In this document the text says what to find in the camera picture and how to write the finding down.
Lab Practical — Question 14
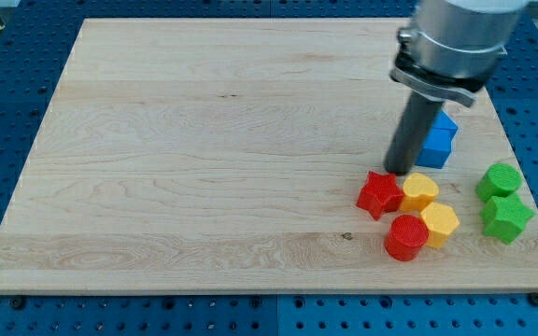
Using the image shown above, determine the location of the blue cube block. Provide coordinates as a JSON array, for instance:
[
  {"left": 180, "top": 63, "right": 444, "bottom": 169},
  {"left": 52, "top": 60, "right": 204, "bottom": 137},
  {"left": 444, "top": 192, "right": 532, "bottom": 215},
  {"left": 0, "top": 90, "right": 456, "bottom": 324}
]
[{"left": 415, "top": 110, "right": 458, "bottom": 169}]

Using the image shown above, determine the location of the light wooden board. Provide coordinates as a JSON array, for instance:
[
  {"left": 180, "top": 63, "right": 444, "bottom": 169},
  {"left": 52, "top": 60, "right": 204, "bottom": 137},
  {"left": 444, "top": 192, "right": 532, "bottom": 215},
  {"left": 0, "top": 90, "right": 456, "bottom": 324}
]
[{"left": 0, "top": 19, "right": 538, "bottom": 296}]

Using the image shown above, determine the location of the red star block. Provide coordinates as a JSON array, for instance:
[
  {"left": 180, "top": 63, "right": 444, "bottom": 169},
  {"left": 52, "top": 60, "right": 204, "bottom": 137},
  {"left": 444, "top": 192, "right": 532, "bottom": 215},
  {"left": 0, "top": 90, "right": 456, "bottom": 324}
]
[{"left": 356, "top": 171, "right": 404, "bottom": 220}]

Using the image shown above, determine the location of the yellow heart block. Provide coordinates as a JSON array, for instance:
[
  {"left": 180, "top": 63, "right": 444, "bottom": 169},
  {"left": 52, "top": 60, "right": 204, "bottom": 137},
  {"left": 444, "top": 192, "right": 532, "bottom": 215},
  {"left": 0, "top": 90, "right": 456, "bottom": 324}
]
[{"left": 399, "top": 173, "right": 440, "bottom": 212}]

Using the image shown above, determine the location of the red cylinder block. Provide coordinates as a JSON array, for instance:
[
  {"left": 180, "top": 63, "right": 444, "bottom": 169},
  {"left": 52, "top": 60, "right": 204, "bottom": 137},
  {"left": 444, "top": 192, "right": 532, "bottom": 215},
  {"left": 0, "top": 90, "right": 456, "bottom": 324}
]
[{"left": 384, "top": 215, "right": 429, "bottom": 261}]

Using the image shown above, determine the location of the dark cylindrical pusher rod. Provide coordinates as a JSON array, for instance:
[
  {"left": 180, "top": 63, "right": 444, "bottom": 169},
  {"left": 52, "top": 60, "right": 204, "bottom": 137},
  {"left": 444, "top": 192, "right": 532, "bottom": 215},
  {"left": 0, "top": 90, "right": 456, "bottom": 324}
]
[{"left": 383, "top": 91, "right": 444, "bottom": 175}]

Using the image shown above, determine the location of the yellow hexagon block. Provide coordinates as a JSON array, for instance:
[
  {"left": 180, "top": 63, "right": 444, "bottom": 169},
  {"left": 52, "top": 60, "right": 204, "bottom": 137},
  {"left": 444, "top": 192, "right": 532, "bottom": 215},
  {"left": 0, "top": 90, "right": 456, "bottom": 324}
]
[{"left": 419, "top": 202, "right": 460, "bottom": 249}]

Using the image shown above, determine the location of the green cylinder block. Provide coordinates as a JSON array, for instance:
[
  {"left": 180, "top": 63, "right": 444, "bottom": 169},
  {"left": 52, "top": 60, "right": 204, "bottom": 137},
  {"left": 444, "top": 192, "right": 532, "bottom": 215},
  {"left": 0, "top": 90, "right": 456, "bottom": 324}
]
[{"left": 475, "top": 163, "right": 522, "bottom": 203}]

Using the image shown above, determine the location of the green star block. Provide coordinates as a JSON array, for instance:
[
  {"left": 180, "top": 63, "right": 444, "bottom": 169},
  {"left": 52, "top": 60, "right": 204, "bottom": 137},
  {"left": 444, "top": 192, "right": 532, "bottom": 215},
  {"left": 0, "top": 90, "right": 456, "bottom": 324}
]
[{"left": 480, "top": 193, "right": 535, "bottom": 245}]

